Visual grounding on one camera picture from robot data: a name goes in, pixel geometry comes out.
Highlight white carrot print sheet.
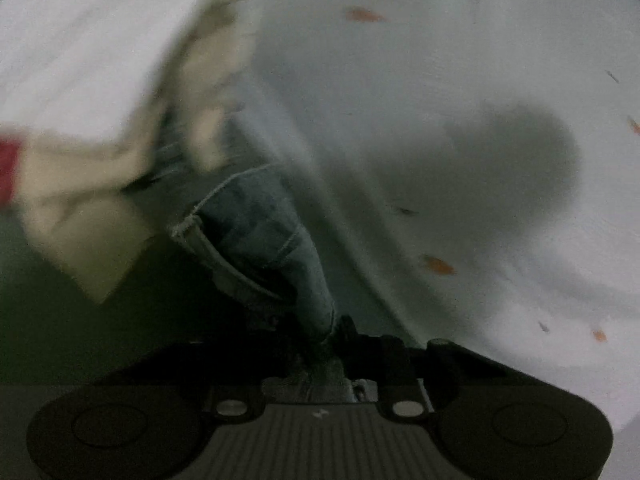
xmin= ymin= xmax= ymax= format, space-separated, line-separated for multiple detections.
xmin=235 ymin=0 xmax=640 ymax=436

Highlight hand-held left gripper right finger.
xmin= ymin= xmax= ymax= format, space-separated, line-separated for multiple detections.
xmin=340 ymin=315 xmax=556 ymax=419

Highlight blue jeans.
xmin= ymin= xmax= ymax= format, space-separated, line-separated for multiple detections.
xmin=125 ymin=100 xmax=361 ymax=403

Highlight beige garment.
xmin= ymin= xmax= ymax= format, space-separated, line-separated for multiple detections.
xmin=20 ymin=0 xmax=261 ymax=306

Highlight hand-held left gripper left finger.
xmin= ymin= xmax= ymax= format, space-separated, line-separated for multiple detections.
xmin=97 ymin=332 xmax=301 ymax=419

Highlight white garment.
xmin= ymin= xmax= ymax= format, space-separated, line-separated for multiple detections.
xmin=0 ymin=0 xmax=236 ymax=161

